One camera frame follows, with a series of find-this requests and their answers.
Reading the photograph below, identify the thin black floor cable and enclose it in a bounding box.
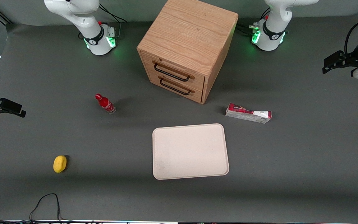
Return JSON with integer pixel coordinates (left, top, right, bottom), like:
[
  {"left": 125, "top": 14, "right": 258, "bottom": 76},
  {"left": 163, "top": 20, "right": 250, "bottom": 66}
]
[{"left": 29, "top": 193, "right": 64, "bottom": 223}]

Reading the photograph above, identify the beige rectangular tray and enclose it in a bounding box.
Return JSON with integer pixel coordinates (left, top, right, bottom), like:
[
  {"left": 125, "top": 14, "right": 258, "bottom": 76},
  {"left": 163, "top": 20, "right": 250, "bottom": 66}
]
[{"left": 152, "top": 123, "right": 230, "bottom": 180}]

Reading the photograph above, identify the black drawer handle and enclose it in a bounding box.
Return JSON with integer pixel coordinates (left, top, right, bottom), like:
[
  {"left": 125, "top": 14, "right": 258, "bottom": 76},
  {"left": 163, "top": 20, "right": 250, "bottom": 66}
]
[
  {"left": 154, "top": 63, "right": 191, "bottom": 82},
  {"left": 159, "top": 78, "right": 192, "bottom": 96}
]

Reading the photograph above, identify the black right base cable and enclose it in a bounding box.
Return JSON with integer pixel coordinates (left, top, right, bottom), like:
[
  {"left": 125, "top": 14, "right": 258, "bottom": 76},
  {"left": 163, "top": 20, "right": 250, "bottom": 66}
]
[{"left": 99, "top": 2, "right": 128, "bottom": 25}]

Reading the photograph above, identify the wooden drawer front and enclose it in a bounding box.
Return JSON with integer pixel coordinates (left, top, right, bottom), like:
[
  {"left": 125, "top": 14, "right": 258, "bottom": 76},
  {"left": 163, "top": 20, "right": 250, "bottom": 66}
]
[
  {"left": 147, "top": 69, "right": 204, "bottom": 104},
  {"left": 140, "top": 52, "right": 206, "bottom": 92}
]

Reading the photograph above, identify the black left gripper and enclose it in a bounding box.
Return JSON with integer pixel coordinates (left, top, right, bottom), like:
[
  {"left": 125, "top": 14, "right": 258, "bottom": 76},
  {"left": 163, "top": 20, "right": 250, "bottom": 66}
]
[{"left": 322, "top": 50, "right": 358, "bottom": 74}]

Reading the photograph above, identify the black base cable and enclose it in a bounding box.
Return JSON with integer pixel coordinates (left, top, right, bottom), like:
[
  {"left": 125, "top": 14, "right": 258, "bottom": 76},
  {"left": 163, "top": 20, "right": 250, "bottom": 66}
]
[
  {"left": 99, "top": 2, "right": 128, "bottom": 25},
  {"left": 237, "top": 7, "right": 271, "bottom": 35}
]

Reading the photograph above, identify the red cookie box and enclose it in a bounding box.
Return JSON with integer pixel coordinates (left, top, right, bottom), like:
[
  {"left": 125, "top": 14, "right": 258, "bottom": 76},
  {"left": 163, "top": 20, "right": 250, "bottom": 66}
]
[{"left": 225, "top": 103, "right": 273, "bottom": 124}]

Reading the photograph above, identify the black left base cable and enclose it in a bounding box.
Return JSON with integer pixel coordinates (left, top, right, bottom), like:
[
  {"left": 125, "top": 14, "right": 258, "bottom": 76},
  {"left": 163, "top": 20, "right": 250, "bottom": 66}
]
[{"left": 237, "top": 7, "right": 271, "bottom": 35}]

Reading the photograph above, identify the wooden drawer cabinet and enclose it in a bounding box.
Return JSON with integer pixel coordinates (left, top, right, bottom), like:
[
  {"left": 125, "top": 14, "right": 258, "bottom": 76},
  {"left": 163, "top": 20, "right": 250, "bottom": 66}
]
[{"left": 137, "top": 0, "right": 239, "bottom": 105}]

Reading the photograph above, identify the red cola bottle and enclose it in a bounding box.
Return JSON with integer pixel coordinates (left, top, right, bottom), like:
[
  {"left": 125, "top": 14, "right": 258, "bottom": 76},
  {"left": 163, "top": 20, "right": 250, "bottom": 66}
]
[{"left": 95, "top": 93, "right": 117, "bottom": 114}]

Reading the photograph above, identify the yellow lemon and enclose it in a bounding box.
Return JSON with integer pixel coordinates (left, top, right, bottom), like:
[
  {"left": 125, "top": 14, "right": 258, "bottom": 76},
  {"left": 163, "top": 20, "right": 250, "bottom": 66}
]
[{"left": 53, "top": 155, "right": 67, "bottom": 173}]

